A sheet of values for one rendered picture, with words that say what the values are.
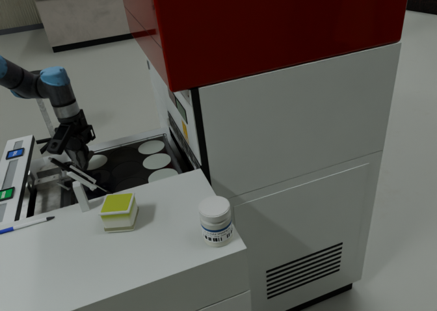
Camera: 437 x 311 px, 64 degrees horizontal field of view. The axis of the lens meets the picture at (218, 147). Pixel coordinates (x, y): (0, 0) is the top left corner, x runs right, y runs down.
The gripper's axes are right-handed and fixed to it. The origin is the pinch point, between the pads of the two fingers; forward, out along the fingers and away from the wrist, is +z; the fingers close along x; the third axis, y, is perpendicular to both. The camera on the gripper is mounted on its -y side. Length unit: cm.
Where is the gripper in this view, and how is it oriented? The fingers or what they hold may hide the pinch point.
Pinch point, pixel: (82, 168)
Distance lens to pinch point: 132.6
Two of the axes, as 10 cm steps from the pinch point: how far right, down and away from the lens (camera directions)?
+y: 2.9, -5.2, 8.0
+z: 1.0, 8.5, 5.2
